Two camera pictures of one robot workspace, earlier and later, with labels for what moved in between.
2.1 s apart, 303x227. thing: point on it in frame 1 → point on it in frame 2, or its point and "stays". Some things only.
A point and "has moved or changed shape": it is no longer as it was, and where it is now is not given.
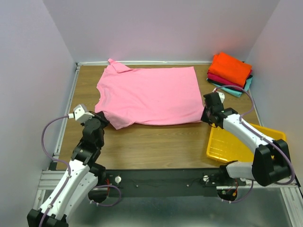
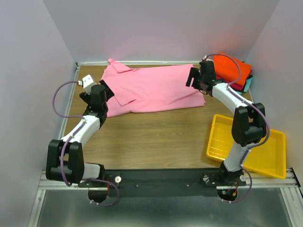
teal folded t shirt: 248,83 stays
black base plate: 140,183 stays
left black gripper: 100,116 → 109,92
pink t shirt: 148,96 has moved or changed shape
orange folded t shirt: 227,67 stays
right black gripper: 204,117 → 194,74
